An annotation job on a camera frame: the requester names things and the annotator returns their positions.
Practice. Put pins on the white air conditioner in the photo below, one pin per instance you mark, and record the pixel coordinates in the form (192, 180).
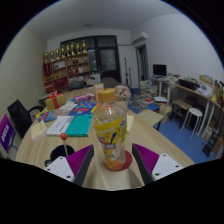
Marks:
(140, 37)

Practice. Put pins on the black office chair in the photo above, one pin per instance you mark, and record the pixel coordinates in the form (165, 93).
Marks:
(20, 115)

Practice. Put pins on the white round stool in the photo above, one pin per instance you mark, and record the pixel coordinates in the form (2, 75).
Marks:
(194, 113)

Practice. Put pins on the dark wooden bench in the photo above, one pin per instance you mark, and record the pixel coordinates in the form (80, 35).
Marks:
(181, 105)

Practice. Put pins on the wooden shelf unit with trophies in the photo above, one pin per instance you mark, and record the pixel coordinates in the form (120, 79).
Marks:
(66, 68)

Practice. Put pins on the cream notepad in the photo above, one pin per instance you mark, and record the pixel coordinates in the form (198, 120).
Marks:
(38, 130)

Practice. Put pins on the gift box with red ribbon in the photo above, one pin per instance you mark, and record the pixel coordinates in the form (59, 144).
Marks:
(55, 101)

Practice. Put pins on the purple sign board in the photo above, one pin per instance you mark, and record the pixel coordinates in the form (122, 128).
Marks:
(6, 133)

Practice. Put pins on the colourful book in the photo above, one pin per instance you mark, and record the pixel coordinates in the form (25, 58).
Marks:
(83, 108)

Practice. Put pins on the small upright cardboard box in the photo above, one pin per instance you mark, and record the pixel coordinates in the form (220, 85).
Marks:
(98, 88)

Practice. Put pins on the pink box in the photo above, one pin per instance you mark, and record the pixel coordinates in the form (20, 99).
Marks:
(84, 98)

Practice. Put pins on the black computer monitor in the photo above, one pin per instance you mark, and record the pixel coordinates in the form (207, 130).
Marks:
(159, 70)

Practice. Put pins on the teal book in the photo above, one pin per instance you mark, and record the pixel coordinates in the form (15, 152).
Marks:
(79, 125)

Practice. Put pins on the black tripod stand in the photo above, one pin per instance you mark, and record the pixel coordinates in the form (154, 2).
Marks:
(126, 71)

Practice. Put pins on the white booklet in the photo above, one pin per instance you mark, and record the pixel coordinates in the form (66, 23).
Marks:
(59, 125)

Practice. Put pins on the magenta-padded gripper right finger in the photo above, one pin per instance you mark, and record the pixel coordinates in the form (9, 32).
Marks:
(163, 165)

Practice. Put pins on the wooden stool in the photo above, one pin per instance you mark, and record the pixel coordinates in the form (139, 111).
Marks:
(150, 116)

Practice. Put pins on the red-ball stirrer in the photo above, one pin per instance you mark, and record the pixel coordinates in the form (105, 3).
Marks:
(63, 136)

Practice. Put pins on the flat round red coaster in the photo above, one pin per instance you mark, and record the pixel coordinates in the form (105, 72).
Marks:
(128, 160)

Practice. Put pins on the pink flower pot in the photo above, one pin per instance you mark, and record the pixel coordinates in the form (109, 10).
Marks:
(122, 93)

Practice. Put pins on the long side desk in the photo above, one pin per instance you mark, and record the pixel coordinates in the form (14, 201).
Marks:
(196, 93)

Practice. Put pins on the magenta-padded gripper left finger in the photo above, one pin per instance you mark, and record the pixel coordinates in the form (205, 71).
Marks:
(61, 166)

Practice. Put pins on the orange drink bottle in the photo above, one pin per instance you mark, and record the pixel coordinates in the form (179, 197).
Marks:
(110, 133)

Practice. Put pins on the stack of books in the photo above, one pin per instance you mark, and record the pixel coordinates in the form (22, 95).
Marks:
(148, 88)

